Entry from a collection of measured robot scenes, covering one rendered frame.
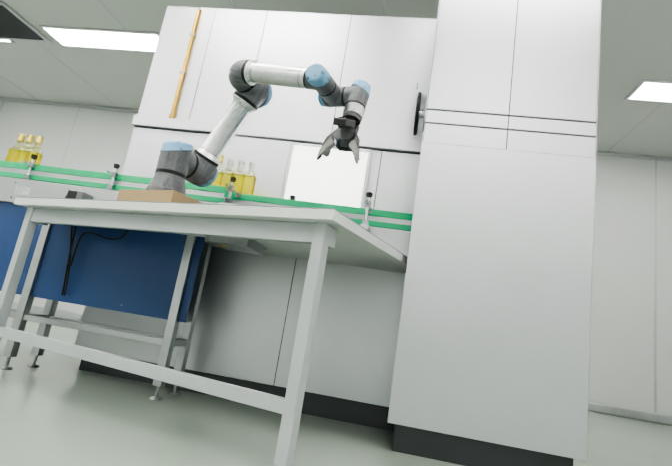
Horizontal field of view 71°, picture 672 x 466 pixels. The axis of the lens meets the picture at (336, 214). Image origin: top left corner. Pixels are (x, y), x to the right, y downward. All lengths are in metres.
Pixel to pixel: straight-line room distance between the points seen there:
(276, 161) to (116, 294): 1.00
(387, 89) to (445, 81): 0.49
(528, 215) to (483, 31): 0.87
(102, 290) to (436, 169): 1.60
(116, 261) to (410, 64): 1.79
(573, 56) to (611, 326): 3.74
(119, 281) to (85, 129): 4.89
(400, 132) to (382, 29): 0.63
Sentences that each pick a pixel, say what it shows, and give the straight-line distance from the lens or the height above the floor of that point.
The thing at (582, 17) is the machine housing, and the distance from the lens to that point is 2.50.
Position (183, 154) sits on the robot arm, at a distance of 1.94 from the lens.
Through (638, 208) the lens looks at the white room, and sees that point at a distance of 5.98.
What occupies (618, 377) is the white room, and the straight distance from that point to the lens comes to 5.67.
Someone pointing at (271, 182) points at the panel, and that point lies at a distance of 2.48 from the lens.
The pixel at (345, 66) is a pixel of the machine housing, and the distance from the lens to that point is 2.72.
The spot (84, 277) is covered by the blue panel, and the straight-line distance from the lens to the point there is 2.49.
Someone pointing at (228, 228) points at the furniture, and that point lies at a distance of 1.62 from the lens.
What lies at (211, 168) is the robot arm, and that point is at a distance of 2.03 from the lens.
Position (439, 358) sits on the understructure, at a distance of 1.93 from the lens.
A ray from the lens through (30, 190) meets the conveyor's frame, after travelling 2.76.
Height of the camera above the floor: 0.42
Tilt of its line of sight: 13 degrees up
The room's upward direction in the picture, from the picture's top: 9 degrees clockwise
